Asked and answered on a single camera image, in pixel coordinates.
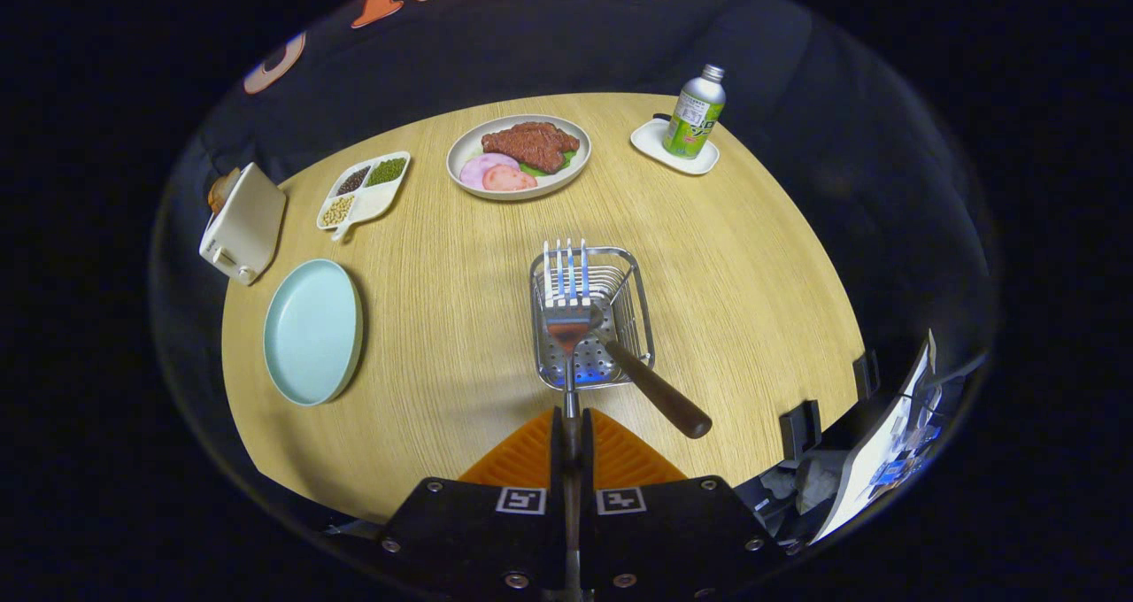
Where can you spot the red tomato slice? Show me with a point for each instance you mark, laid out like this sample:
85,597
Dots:
512,178

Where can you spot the black backdrop cloth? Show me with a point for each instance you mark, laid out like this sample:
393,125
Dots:
797,71

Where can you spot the brown steak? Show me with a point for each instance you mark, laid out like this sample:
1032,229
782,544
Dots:
531,144

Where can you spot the black table clamp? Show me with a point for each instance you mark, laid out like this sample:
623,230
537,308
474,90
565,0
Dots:
799,429
866,374

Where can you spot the pink ham slice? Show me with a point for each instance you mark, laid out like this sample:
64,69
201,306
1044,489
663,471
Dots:
474,170

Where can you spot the green and silver bottle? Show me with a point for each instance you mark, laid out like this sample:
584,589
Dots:
693,119

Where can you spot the pile of green beans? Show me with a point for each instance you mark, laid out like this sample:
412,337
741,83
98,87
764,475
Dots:
387,172

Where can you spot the white coaster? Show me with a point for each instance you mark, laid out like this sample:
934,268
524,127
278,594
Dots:
651,140

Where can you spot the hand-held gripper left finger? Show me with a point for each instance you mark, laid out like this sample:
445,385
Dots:
558,451

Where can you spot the pile of yellow soybeans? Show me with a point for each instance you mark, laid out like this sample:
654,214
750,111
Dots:
338,211

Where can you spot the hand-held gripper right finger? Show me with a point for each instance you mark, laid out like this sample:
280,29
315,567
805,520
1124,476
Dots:
587,451

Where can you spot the pile of dark beans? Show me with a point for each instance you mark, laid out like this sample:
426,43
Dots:
353,181

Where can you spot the brown toast slice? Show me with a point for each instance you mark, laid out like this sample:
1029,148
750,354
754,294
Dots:
223,190

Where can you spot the pale green round plate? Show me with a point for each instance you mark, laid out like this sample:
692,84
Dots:
314,332

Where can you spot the cream toaster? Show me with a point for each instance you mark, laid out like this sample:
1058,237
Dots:
248,226

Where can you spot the white flat panel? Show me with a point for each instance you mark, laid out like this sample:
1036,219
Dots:
872,460

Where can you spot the green lettuce leaf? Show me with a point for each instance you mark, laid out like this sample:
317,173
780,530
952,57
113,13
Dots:
535,169

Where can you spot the beige round plate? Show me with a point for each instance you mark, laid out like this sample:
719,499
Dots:
460,146

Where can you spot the white divided dish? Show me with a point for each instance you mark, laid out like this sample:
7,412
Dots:
376,199

